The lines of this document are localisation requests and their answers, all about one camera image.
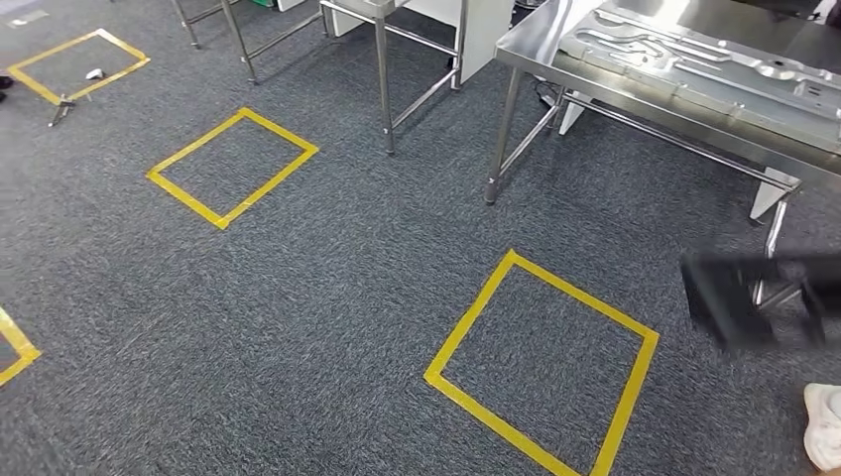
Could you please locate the black plastic panel part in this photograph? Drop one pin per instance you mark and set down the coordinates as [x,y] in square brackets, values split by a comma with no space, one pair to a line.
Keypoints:
[723,296]

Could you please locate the stainless steel workbench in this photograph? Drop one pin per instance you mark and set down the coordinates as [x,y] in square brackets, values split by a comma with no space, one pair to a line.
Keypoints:
[532,39]

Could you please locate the stainless steel side table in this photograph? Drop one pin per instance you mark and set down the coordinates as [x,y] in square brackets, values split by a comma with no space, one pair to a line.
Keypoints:
[385,79]

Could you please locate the white board panel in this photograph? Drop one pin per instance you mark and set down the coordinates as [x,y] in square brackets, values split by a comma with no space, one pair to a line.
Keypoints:
[486,33]

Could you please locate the grey stamped metal plate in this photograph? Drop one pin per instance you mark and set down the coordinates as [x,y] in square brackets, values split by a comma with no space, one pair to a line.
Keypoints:
[723,79]

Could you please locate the small white object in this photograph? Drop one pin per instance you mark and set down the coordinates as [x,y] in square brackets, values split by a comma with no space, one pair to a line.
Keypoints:
[95,73]

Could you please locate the small grey metal tool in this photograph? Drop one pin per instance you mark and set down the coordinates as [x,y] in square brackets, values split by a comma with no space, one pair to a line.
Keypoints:
[61,110]

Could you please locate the person's foot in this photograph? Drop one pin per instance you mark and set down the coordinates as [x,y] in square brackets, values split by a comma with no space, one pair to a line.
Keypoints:
[824,427]

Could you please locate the stainless steel table frame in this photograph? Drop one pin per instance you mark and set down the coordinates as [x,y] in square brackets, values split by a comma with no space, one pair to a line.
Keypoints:
[238,39]

